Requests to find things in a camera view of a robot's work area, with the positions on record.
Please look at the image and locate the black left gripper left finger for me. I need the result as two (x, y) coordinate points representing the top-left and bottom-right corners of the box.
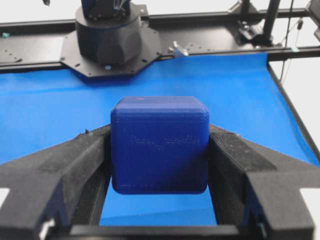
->
(0, 125), (111, 234)

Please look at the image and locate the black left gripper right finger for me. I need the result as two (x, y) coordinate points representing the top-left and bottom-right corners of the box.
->
(208, 125), (320, 233)

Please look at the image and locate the blue block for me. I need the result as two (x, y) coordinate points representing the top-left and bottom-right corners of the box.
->
(110, 96), (210, 195)

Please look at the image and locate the blue table cloth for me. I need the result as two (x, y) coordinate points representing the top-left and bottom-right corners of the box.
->
(0, 52), (320, 227)

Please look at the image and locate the black aluminium table frame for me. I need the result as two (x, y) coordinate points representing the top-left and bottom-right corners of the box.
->
(0, 0), (320, 166)

